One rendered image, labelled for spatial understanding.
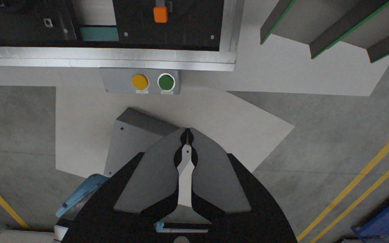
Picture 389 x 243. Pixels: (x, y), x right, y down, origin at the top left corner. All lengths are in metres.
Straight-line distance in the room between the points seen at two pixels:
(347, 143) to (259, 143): 2.04
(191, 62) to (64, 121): 0.57
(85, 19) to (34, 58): 0.17
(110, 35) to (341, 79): 0.76
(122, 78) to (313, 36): 0.47
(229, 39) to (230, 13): 0.05
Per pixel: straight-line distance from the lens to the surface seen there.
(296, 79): 0.61
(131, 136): 0.51
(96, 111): 0.64
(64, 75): 0.65
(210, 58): 0.39
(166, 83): 0.39
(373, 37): 0.52
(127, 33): 0.40
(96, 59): 0.45
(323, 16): 0.40
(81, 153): 0.82
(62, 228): 0.44
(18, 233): 4.68
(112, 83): 0.45
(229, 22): 0.40
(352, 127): 2.50
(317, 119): 2.09
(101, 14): 0.49
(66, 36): 0.48
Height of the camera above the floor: 1.34
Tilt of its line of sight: 62 degrees down
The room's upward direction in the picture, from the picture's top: 178 degrees clockwise
